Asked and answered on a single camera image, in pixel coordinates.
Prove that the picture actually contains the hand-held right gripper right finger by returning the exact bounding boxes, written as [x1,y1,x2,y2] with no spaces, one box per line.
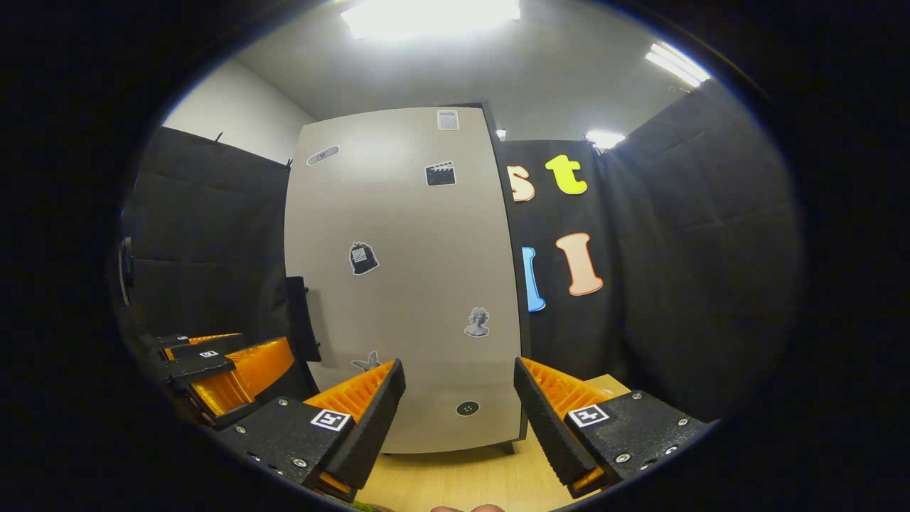
[513,357,715,498]

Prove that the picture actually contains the black door handle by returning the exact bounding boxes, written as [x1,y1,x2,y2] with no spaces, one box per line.
[286,276,322,363]

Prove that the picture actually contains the beige cabinet door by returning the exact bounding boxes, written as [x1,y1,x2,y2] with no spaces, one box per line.
[284,107,523,454]

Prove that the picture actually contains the black backdrop cloth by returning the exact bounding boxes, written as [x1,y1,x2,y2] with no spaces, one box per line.
[117,78,804,427]

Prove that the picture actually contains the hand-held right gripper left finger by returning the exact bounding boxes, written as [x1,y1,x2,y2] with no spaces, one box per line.
[213,358,407,502]

